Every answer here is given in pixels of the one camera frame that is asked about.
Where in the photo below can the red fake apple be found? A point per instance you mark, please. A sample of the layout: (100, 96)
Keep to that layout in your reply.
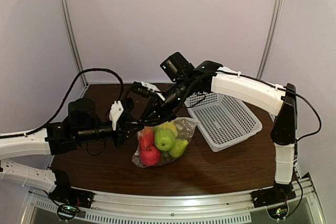
(150, 157)

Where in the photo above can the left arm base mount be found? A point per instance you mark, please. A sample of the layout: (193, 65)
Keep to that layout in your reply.
(69, 202)

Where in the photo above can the left aluminium frame post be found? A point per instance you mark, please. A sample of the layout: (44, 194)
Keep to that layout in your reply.
(71, 35)

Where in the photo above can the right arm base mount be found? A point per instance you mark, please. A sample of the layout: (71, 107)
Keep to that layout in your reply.
(275, 199)

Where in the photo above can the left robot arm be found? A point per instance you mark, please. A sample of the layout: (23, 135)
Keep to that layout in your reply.
(55, 139)

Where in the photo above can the right aluminium frame post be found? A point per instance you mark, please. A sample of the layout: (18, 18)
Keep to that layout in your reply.
(276, 11)

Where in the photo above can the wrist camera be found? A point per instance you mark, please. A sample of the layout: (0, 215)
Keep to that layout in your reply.
(144, 89)
(115, 112)

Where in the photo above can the green fake apple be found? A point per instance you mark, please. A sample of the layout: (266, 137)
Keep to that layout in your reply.
(164, 139)

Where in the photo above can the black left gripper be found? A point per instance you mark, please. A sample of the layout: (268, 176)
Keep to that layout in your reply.
(119, 135)

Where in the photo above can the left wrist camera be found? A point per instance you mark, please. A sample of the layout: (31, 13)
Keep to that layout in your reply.
(115, 112)

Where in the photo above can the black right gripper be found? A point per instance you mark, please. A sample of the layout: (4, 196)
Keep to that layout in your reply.
(153, 107)

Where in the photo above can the yellow fake lemon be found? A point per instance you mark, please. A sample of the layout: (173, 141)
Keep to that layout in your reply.
(169, 125)

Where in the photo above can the white perforated plastic basket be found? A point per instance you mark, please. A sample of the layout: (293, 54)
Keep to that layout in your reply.
(223, 120)

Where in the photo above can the aluminium frame post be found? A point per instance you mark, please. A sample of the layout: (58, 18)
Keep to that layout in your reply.
(71, 35)
(276, 11)

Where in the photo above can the front aluminium rail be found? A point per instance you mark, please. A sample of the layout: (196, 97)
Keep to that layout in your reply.
(221, 208)

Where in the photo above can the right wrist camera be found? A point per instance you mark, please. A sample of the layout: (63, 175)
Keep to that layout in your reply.
(144, 89)

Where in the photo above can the clear zip top bag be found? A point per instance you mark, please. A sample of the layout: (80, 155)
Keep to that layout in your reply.
(185, 127)

